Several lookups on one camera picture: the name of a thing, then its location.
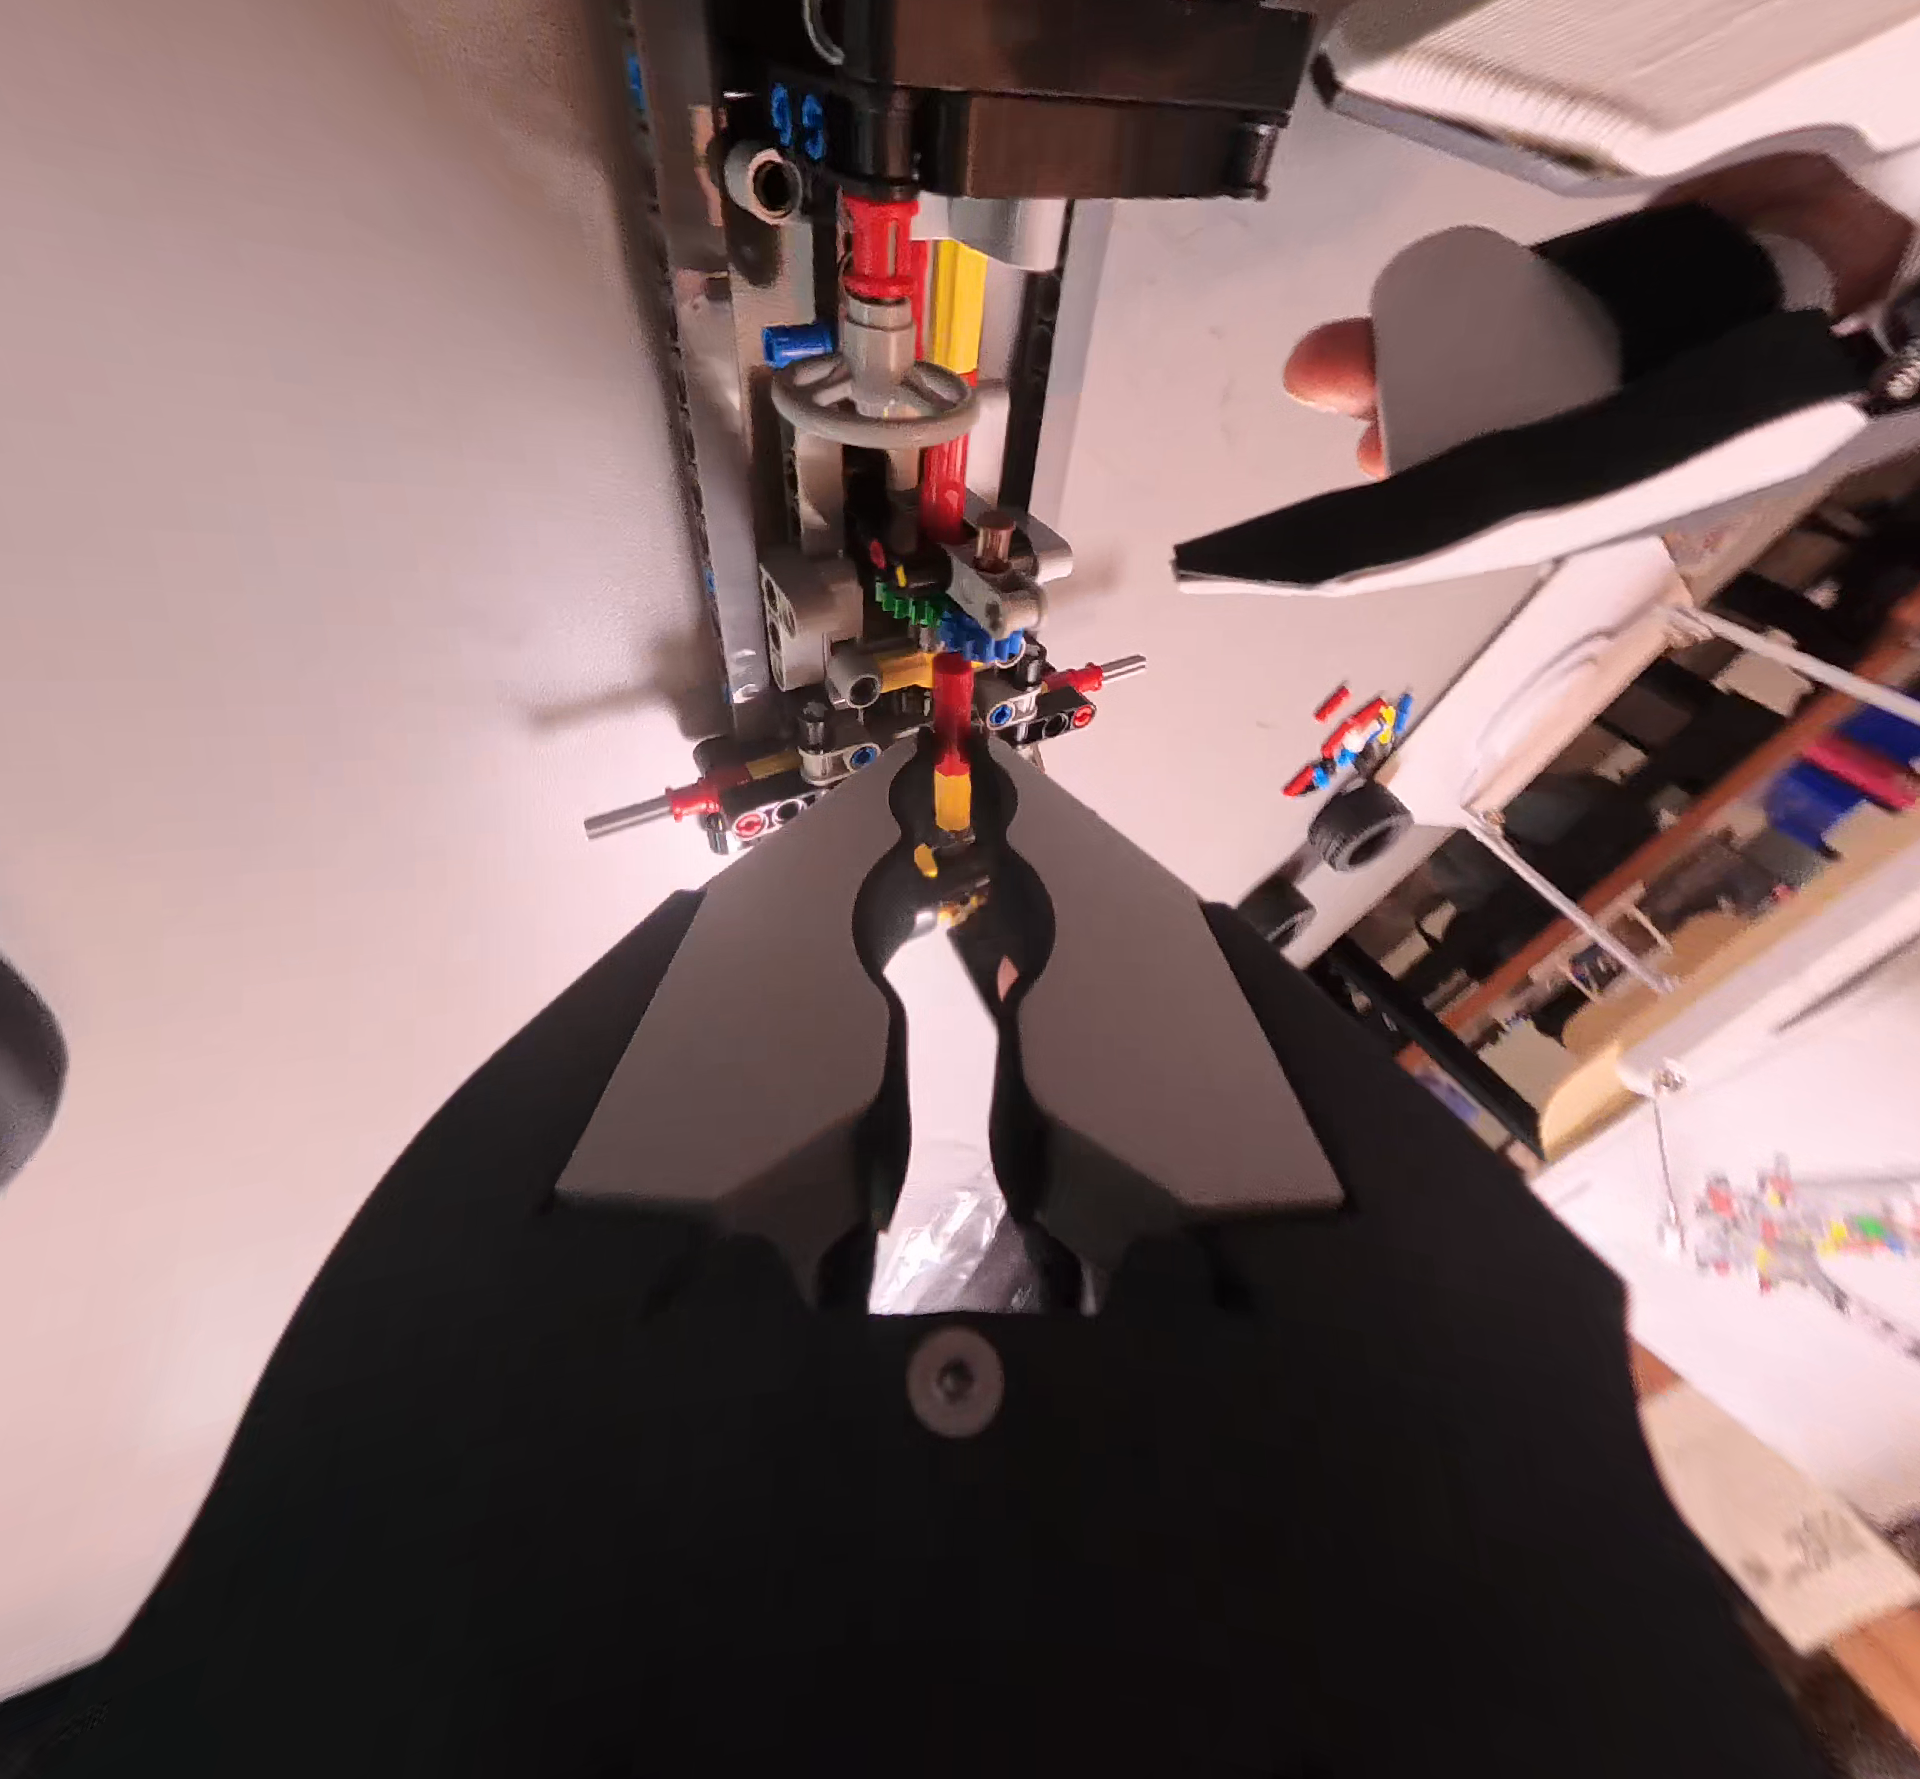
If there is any white ribbed panel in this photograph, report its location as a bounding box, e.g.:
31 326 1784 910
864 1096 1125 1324
1308 0 1920 194

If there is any lego car chassis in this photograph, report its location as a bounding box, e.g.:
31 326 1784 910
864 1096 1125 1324
581 0 1321 944

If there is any white book stand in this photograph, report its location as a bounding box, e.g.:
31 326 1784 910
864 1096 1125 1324
1410 542 1920 1264

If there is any pile of small lego pins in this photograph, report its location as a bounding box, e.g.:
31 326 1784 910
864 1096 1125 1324
1278 678 1415 802

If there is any white instruction booklet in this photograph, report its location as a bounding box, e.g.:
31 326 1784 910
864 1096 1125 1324
1551 910 1920 1504

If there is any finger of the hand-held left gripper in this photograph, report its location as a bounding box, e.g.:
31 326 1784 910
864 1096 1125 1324
1171 310 1880 596

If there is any small blue storage bin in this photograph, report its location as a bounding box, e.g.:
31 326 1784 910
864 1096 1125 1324
1765 714 1900 854

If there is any printed paper sheet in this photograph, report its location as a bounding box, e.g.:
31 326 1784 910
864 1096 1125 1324
1626 1374 1900 1662

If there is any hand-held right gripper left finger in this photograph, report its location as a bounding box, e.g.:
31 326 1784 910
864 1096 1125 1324
557 742 919 1304

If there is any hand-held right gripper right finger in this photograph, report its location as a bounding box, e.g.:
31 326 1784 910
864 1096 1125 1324
981 736 1348 1312

